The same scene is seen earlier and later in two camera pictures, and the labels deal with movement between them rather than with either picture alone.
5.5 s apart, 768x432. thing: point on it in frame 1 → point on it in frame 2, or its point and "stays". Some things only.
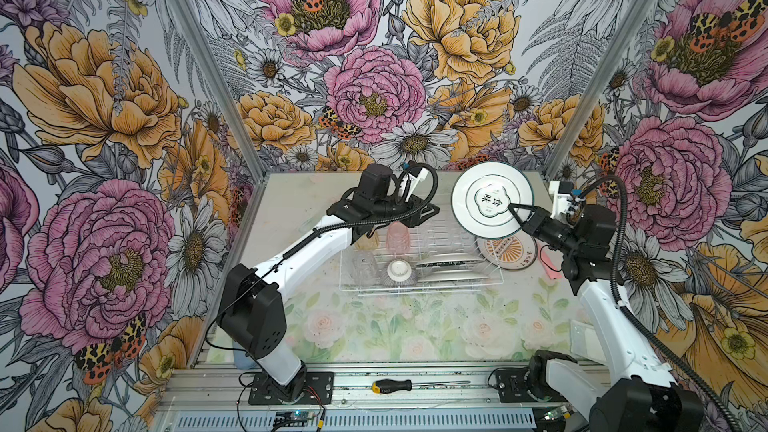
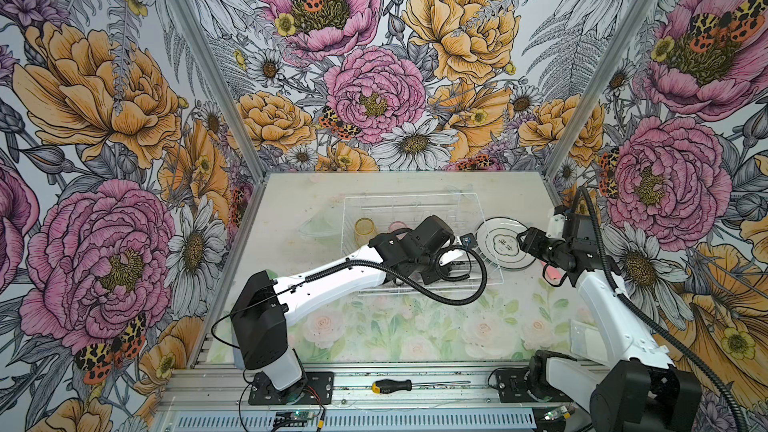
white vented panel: (263, 421) stays
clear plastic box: (584, 341) stays
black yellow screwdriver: (394, 384) stays
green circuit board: (296, 416) stays
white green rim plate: (481, 196) → (497, 244)
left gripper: (419, 220) → (435, 274)
